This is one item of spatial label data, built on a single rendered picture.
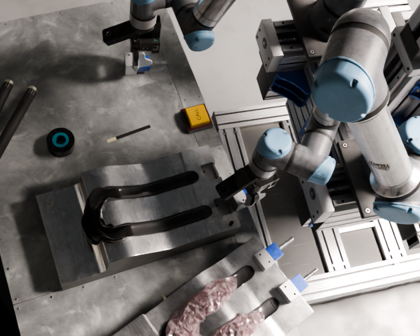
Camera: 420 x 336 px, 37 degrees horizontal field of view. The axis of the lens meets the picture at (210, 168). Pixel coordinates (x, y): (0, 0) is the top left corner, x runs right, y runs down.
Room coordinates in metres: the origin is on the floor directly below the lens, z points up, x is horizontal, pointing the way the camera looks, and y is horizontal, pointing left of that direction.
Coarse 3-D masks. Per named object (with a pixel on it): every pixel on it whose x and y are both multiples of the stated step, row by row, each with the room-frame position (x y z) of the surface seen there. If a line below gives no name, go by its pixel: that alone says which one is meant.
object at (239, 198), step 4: (264, 188) 0.78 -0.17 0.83; (240, 192) 0.73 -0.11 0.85; (244, 192) 0.74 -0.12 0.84; (236, 196) 0.72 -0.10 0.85; (240, 196) 0.72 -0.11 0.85; (244, 196) 0.73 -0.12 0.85; (232, 200) 0.71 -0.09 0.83; (236, 200) 0.71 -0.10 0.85; (240, 200) 0.71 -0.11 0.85; (244, 200) 0.71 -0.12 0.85; (232, 204) 0.71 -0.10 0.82; (236, 204) 0.70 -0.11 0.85; (240, 204) 0.70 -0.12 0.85; (236, 208) 0.69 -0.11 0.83; (240, 208) 0.70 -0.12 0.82
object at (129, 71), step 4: (124, 56) 1.03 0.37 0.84; (128, 56) 1.03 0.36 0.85; (148, 56) 1.07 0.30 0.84; (124, 60) 1.03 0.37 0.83; (128, 60) 1.02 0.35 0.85; (124, 64) 1.02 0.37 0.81; (128, 64) 1.00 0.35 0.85; (152, 64) 1.05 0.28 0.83; (156, 64) 1.06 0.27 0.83; (160, 64) 1.06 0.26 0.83; (164, 64) 1.07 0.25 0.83; (128, 68) 1.00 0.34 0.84; (132, 68) 1.00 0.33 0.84; (140, 68) 1.02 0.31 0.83; (144, 68) 1.02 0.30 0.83; (148, 68) 1.03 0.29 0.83; (128, 72) 1.00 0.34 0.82; (132, 72) 1.00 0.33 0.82; (136, 72) 1.01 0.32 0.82
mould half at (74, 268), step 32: (160, 160) 0.73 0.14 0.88; (192, 160) 0.76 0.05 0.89; (64, 192) 0.55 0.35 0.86; (192, 192) 0.67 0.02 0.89; (64, 224) 0.46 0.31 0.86; (192, 224) 0.58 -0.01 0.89; (224, 224) 0.61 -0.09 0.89; (64, 256) 0.38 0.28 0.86; (96, 256) 0.41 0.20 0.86; (128, 256) 0.42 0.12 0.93; (160, 256) 0.48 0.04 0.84; (64, 288) 0.31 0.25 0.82
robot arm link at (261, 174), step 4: (252, 160) 0.72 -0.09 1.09; (252, 164) 0.72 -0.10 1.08; (252, 168) 0.71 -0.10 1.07; (256, 168) 0.71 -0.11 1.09; (256, 172) 0.70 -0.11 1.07; (260, 172) 0.70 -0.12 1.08; (264, 172) 0.70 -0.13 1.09; (268, 172) 0.71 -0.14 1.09; (272, 172) 0.71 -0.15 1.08; (260, 176) 0.70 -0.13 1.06; (264, 176) 0.70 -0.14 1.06; (268, 176) 0.71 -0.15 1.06
